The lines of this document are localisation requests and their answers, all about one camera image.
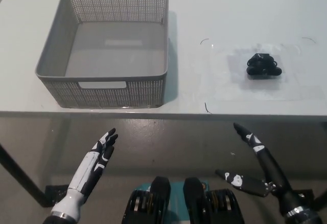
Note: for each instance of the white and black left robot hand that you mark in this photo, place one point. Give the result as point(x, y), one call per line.
point(84, 173)

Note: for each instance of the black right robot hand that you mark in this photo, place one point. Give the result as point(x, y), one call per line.
point(270, 167)

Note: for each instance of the black metal table leg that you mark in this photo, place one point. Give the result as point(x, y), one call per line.
point(20, 175)
point(322, 198)

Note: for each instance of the clear plastic sheet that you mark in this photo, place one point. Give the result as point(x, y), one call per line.
point(293, 86)

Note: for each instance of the grey perforated plastic basket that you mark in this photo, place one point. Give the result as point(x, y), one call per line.
point(115, 55)

